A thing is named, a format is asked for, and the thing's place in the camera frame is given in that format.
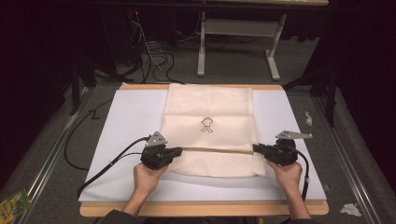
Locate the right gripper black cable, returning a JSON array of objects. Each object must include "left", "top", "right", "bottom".
[{"left": 292, "top": 147, "right": 310, "bottom": 202}]

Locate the white board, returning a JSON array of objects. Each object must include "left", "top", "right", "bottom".
[{"left": 78, "top": 89, "right": 327, "bottom": 203}]

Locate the person's right hand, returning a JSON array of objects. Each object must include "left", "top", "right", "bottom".
[{"left": 266, "top": 160, "right": 304, "bottom": 193}]

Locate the crumpled white tissue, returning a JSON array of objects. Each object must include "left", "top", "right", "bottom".
[{"left": 339, "top": 203, "right": 363, "bottom": 218}]

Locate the black stand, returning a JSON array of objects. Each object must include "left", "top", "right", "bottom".
[
  {"left": 282, "top": 66, "right": 340, "bottom": 129},
  {"left": 68, "top": 57, "right": 98, "bottom": 117}
]

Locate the person's left hand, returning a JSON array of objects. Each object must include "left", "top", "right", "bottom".
[{"left": 133, "top": 161, "right": 170, "bottom": 196}]

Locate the cream mesh laundry bag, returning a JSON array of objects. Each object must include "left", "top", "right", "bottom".
[{"left": 161, "top": 82, "right": 268, "bottom": 179}]

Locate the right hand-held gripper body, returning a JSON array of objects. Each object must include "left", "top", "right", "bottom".
[{"left": 267, "top": 130, "right": 314, "bottom": 167}]

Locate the green printed packet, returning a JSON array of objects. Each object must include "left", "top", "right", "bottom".
[{"left": 0, "top": 188, "right": 33, "bottom": 224}]

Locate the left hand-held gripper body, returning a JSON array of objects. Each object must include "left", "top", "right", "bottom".
[{"left": 139, "top": 131, "right": 172, "bottom": 171}]

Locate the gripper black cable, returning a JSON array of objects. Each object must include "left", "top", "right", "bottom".
[
  {"left": 76, "top": 135, "right": 152, "bottom": 199},
  {"left": 292, "top": 147, "right": 310, "bottom": 202}
]

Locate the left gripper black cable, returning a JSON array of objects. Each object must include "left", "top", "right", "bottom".
[{"left": 76, "top": 135, "right": 152, "bottom": 199}]

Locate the tangle of floor cables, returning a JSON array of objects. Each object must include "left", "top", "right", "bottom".
[{"left": 120, "top": 10, "right": 202, "bottom": 85}]

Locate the long black floor cable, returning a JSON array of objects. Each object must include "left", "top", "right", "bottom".
[{"left": 64, "top": 98, "right": 115, "bottom": 172}]

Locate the grey desk frame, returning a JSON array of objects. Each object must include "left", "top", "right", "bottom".
[{"left": 196, "top": 0, "right": 330, "bottom": 82}]

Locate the metal floor rail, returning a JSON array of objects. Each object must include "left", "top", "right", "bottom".
[
  {"left": 13, "top": 87, "right": 94, "bottom": 224},
  {"left": 288, "top": 88, "right": 376, "bottom": 224}
]

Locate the wooden table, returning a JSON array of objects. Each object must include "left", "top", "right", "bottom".
[{"left": 78, "top": 83, "right": 330, "bottom": 217}]

